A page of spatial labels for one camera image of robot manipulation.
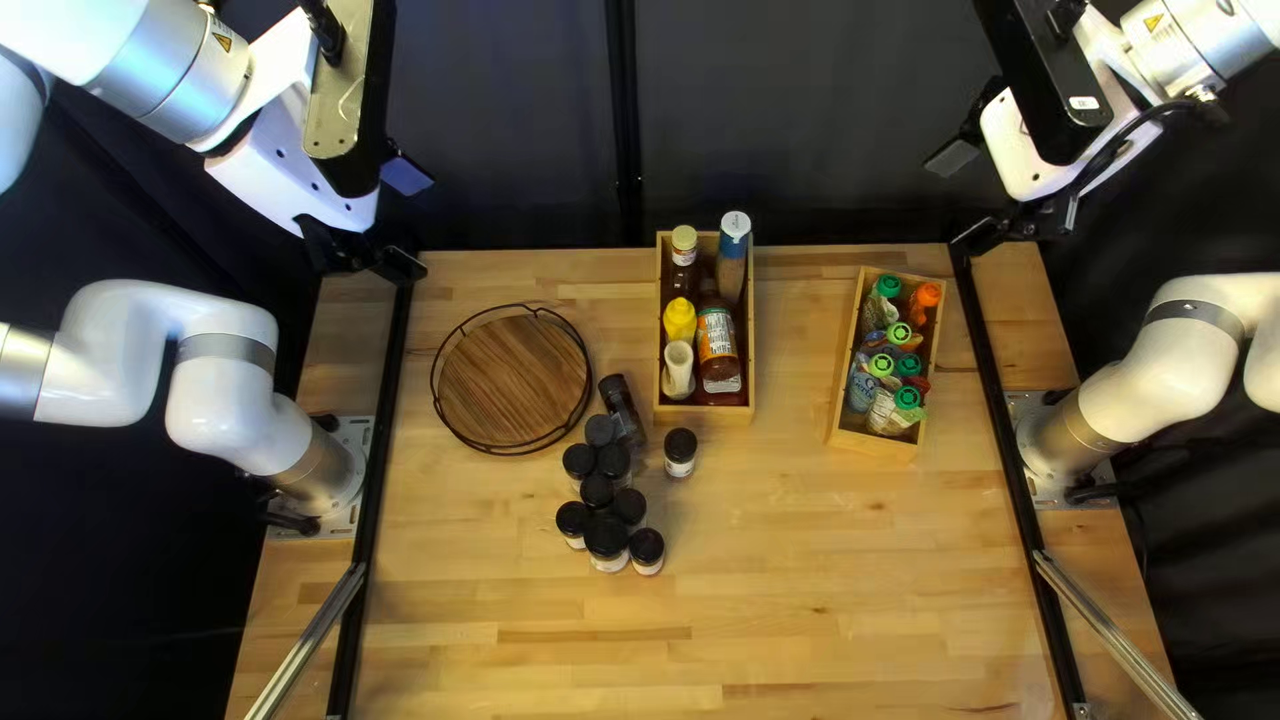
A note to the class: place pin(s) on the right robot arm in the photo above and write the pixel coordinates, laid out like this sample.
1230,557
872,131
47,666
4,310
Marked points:
1150,390

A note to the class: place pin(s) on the white blue pouch green cap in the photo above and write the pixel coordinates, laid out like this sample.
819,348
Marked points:
862,392

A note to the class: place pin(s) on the amber sauce bottle orange label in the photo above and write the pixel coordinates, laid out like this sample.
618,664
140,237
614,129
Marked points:
718,345

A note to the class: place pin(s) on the cream squeeze bottle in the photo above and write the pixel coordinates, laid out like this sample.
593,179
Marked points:
678,370

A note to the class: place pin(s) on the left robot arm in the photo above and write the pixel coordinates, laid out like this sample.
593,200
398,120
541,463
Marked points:
200,390

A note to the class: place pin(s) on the brown bottle beige lid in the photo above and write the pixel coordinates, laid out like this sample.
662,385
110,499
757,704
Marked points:
684,243

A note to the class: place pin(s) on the silver mounting plate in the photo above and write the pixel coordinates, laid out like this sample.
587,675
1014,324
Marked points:
350,440
1025,410

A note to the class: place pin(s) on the orange cap baby food pouch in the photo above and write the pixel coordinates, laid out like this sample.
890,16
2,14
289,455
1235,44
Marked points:
927,295

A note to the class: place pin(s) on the spice jar black lid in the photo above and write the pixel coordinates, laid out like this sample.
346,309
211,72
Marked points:
597,491
646,548
620,400
598,430
680,450
613,462
629,505
572,520
578,460
607,540

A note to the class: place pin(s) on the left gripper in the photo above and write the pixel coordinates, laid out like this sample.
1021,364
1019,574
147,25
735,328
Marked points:
270,160

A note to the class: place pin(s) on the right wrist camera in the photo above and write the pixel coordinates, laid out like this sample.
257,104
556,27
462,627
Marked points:
1050,70

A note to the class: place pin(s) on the green cap baby food pouch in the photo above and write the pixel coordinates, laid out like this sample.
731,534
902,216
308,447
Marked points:
907,398
888,287
898,333

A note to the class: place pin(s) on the black frame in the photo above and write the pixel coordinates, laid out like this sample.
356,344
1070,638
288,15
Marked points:
622,120

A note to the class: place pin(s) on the yellow mustard bottle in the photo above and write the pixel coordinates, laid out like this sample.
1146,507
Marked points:
680,320

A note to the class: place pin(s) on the rectangular wooden box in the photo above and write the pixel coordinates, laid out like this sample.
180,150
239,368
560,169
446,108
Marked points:
860,440
700,415

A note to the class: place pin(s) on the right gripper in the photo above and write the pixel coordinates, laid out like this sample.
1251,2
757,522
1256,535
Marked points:
1020,160

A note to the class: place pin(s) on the red pouch green cap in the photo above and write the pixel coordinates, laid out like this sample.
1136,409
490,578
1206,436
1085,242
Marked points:
908,365

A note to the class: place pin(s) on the brown sauce bottle white cap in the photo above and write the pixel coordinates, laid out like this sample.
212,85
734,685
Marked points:
735,228

